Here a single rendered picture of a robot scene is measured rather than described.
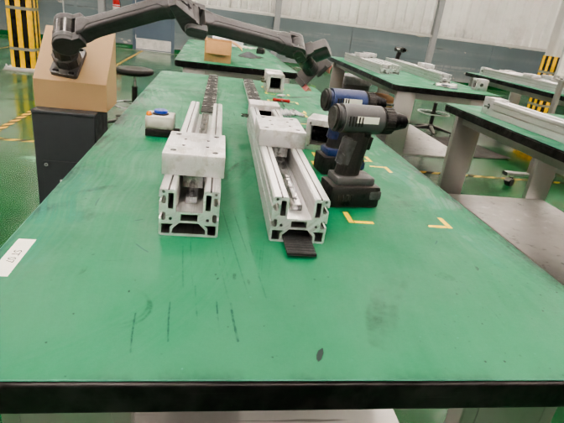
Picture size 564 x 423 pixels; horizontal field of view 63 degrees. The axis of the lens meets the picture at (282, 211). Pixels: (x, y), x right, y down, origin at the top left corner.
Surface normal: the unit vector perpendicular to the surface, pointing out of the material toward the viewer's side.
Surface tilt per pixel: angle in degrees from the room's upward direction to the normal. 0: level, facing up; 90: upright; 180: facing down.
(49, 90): 90
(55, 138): 90
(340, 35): 90
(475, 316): 0
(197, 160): 90
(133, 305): 0
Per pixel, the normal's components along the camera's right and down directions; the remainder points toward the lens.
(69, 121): 0.13, 0.40
